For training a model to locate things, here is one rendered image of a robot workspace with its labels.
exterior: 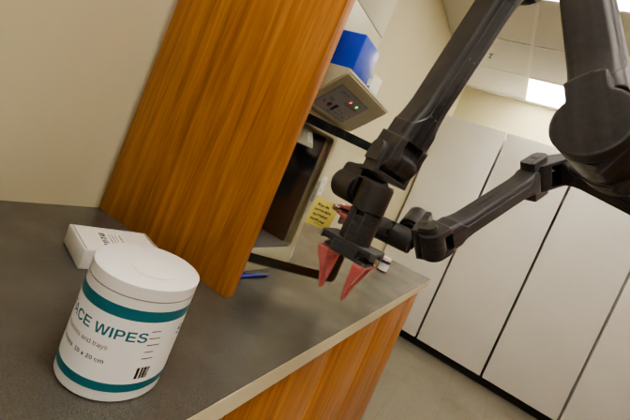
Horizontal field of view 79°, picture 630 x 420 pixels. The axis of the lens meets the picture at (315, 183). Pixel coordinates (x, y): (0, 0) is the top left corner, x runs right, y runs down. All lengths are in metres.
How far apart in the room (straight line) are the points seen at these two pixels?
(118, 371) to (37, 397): 0.08
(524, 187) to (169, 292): 0.85
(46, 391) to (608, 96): 0.67
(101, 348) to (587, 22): 0.68
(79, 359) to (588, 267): 3.73
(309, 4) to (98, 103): 0.59
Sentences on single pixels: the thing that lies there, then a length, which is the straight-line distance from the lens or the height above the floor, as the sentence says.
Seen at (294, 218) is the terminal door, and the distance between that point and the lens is 0.99.
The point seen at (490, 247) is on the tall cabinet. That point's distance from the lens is 3.88.
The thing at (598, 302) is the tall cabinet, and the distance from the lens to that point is 3.96.
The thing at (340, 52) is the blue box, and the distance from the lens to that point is 0.95.
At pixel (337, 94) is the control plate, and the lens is 0.96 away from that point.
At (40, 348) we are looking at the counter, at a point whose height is 0.94.
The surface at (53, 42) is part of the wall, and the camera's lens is 1.07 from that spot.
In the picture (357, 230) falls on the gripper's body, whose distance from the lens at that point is 0.64.
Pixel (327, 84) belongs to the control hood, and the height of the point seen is 1.46.
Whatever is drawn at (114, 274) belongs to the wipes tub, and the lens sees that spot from 0.50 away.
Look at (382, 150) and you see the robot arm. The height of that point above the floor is 1.35.
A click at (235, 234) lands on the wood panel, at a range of 0.86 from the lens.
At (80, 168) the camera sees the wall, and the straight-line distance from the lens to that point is 1.17.
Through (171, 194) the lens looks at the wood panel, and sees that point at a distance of 1.00.
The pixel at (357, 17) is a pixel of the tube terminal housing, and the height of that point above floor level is 1.68.
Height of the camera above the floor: 1.30
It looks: 4 degrees down
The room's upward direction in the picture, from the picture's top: 23 degrees clockwise
